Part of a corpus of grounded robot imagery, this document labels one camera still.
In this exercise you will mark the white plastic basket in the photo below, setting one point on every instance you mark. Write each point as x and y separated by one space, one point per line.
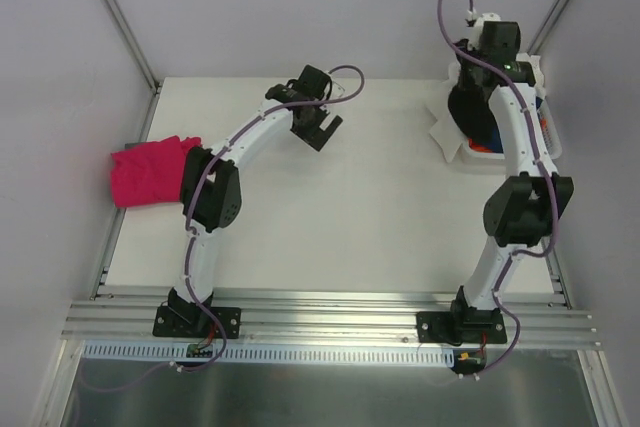
546 121

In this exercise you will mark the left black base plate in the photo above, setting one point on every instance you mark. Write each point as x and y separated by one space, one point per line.
169 324

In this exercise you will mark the aluminium mounting rail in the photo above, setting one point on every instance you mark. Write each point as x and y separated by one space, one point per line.
329 318

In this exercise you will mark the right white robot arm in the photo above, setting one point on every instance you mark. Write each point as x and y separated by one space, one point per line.
494 99

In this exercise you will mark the orange t shirt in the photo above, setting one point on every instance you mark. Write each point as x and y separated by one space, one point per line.
478 147

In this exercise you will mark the blue t shirt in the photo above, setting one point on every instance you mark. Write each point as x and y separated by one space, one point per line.
493 143

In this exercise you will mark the black t shirt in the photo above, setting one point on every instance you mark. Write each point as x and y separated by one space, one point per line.
471 113

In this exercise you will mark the folded pink t shirt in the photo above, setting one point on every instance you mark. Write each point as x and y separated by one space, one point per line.
150 172

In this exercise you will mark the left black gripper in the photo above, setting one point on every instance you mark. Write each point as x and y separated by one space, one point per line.
314 126

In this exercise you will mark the white slotted cable duct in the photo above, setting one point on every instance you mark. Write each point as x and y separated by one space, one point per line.
273 354

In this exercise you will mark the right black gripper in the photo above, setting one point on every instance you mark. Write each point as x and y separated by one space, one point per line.
470 110

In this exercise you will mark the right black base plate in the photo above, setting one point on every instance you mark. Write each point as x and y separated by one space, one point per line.
445 327

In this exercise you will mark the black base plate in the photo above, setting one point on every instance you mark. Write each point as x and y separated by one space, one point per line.
169 324
445 327

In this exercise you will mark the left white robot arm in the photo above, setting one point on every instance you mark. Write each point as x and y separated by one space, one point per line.
210 189

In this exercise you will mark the white t shirt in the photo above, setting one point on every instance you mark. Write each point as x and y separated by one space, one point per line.
445 131

